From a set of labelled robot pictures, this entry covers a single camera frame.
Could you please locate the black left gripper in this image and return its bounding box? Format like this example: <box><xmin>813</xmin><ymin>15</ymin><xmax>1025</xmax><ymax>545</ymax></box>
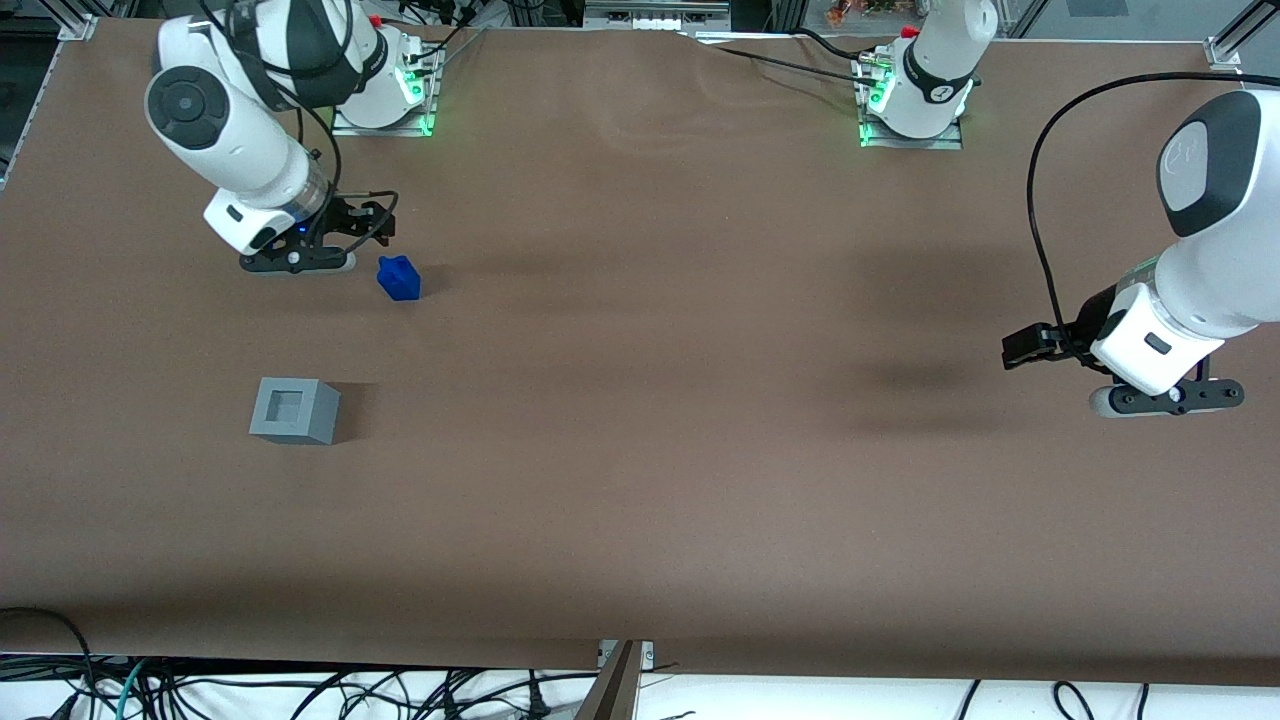
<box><xmin>1003</xmin><ymin>285</ymin><xmax>1121</xmax><ymax>371</ymax></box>

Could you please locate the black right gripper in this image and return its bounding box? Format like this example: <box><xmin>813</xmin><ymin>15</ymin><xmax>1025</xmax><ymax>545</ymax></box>
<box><xmin>296</xmin><ymin>195</ymin><xmax>394</xmax><ymax>251</ymax></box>

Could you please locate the blue plastic insert part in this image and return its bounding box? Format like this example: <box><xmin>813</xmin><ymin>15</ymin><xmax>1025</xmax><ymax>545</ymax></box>
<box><xmin>376</xmin><ymin>254</ymin><xmax>423</xmax><ymax>303</ymax></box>

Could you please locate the gray cube base with socket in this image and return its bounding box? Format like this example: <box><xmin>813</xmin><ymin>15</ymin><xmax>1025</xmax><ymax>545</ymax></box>
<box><xmin>248</xmin><ymin>376</ymin><xmax>342</xmax><ymax>447</ymax></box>

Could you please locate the white power strip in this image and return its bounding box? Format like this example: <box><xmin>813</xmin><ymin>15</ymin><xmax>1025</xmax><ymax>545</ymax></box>
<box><xmin>583</xmin><ymin>0</ymin><xmax>693</xmax><ymax>31</ymax></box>

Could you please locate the brown table cover sheet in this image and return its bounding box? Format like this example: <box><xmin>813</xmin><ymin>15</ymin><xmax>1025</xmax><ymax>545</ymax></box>
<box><xmin>0</xmin><ymin>15</ymin><xmax>1280</xmax><ymax>689</ymax></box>

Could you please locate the grey metal bar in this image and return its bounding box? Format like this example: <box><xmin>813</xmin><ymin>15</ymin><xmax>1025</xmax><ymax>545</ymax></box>
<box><xmin>575</xmin><ymin>640</ymin><xmax>643</xmax><ymax>720</ymax></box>

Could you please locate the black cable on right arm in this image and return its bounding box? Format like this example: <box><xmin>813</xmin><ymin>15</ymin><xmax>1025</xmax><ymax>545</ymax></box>
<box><xmin>200</xmin><ymin>0</ymin><xmax>399</xmax><ymax>249</ymax></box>

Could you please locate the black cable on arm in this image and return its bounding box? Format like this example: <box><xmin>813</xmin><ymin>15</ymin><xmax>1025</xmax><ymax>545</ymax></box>
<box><xmin>200</xmin><ymin>0</ymin><xmax>399</xmax><ymax>249</ymax></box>
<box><xmin>1027</xmin><ymin>70</ymin><xmax>1226</xmax><ymax>361</ymax></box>

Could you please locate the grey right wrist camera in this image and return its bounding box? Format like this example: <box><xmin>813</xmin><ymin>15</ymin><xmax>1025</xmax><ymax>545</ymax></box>
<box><xmin>238</xmin><ymin>248</ymin><xmax>357</xmax><ymax>275</ymax></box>

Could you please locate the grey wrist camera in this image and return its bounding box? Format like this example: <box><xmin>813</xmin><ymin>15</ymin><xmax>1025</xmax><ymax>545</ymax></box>
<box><xmin>1090</xmin><ymin>378</ymin><xmax>1246</xmax><ymax>418</ymax></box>
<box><xmin>238</xmin><ymin>248</ymin><xmax>357</xmax><ymax>275</ymax></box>

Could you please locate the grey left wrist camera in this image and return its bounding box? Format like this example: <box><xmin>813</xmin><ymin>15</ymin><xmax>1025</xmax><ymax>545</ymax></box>
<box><xmin>1090</xmin><ymin>378</ymin><xmax>1246</xmax><ymax>418</ymax></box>

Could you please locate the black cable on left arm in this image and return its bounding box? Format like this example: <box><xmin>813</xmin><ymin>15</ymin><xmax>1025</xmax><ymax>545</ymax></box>
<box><xmin>1027</xmin><ymin>70</ymin><xmax>1226</xmax><ymax>361</ymax></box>

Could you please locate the black cable across table edge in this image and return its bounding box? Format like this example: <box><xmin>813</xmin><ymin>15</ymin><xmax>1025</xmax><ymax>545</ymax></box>
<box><xmin>690</xmin><ymin>28</ymin><xmax>871</xmax><ymax>86</ymax></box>

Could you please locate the black looped floor cable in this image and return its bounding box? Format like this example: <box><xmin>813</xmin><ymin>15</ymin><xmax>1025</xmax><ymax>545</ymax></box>
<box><xmin>0</xmin><ymin>608</ymin><xmax>96</xmax><ymax>720</ymax></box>

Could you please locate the teal cable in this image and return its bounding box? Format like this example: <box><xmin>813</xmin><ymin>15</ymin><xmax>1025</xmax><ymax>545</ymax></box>
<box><xmin>118</xmin><ymin>660</ymin><xmax>151</xmax><ymax>720</ymax></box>

